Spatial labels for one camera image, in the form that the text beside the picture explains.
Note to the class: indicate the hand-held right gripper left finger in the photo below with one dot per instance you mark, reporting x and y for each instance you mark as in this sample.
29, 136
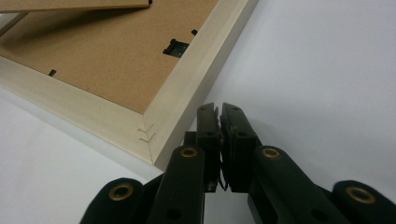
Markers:
211, 146

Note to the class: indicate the white table mat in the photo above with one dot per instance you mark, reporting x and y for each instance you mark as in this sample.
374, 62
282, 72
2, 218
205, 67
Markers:
311, 77

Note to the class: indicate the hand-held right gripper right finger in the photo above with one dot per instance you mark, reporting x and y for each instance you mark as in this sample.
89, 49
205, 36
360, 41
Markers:
238, 155

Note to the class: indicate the wooden picture frame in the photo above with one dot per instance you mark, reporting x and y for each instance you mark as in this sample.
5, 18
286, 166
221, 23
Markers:
109, 56

